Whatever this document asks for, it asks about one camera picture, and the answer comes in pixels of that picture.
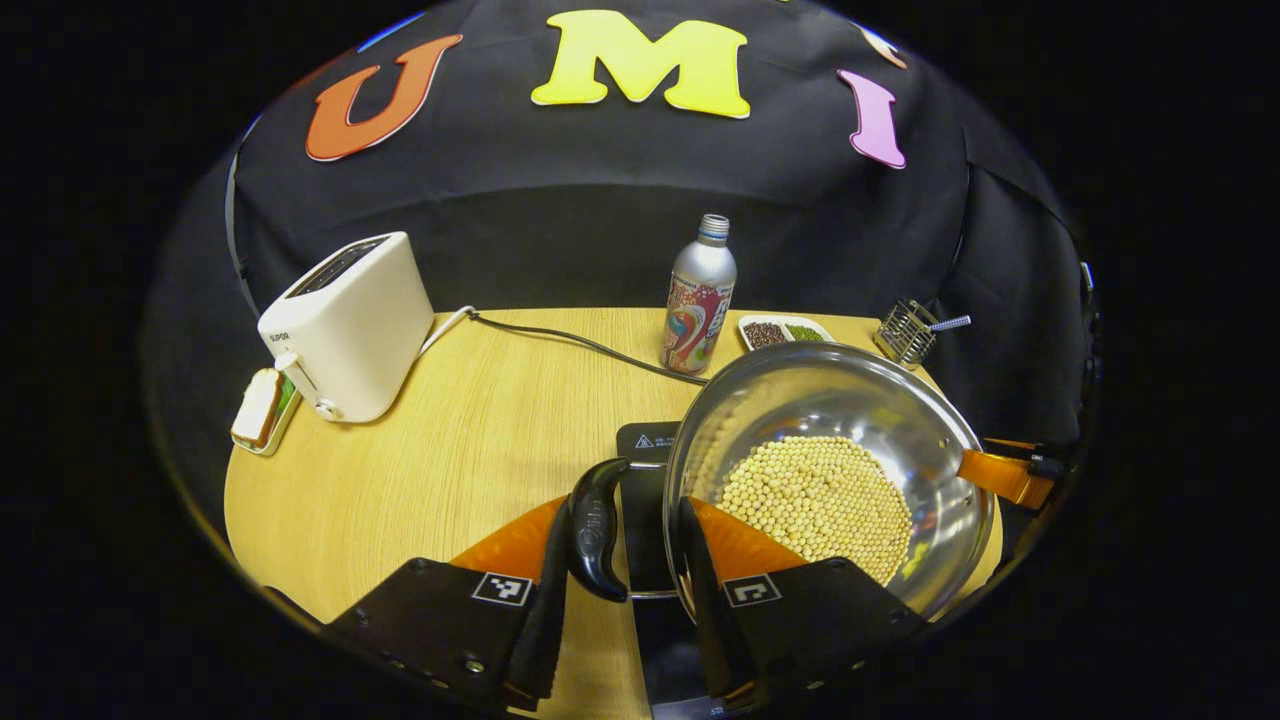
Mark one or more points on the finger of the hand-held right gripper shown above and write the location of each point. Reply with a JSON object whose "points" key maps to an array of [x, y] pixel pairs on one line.
{"points": [[1000, 475]]}

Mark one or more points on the metal utensil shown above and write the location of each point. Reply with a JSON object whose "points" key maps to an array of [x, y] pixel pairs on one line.
{"points": [[952, 323]]}

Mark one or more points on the stainless steel pot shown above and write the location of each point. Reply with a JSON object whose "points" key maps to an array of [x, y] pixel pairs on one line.
{"points": [[800, 390]]}

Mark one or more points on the white toaster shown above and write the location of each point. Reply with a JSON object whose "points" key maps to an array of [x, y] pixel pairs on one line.
{"points": [[360, 330]]}

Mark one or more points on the pale green sandwich plate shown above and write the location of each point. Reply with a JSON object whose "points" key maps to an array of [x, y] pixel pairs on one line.
{"points": [[285, 420]]}

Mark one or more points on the pile of yellow soybeans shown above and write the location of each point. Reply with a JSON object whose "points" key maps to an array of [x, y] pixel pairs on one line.
{"points": [[820, 500]]}

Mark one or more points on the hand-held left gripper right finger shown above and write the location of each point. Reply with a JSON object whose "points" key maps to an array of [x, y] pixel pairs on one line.
{"points": [[715, 630]]}

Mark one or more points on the sandwich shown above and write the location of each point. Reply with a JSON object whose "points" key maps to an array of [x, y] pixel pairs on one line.
{"points": [[258, 405]]}

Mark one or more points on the white divided bean dish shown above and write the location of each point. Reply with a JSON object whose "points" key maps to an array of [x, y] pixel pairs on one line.
{"points": [[785, 332]]}

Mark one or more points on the black induction cooktop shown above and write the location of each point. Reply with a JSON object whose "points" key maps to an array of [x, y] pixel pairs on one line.
{"points": [[648, 520]]}

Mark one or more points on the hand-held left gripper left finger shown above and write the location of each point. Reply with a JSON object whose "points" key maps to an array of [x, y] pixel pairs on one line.
{"points": [[545, 640]]}

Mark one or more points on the silver printed drink bottle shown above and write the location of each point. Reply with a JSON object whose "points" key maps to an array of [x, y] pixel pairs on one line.
{"points": [[700, 300]]}

